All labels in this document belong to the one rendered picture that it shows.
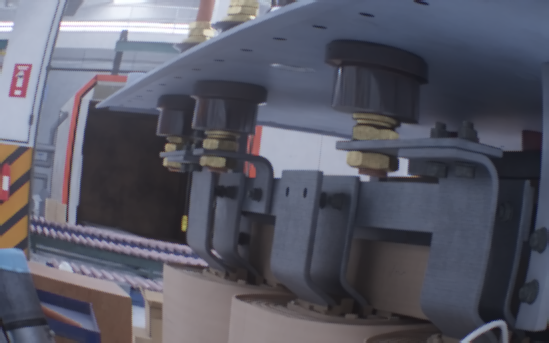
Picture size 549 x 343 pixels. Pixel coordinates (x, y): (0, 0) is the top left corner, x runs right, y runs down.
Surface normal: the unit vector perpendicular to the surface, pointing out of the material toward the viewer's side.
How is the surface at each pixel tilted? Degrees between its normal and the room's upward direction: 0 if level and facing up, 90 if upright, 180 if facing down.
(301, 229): 90
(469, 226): 90
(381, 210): 90
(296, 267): 90
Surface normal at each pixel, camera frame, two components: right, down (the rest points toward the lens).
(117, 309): 0.31, 0.01
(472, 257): -0.95, -0.12
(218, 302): -0.50, -0.08
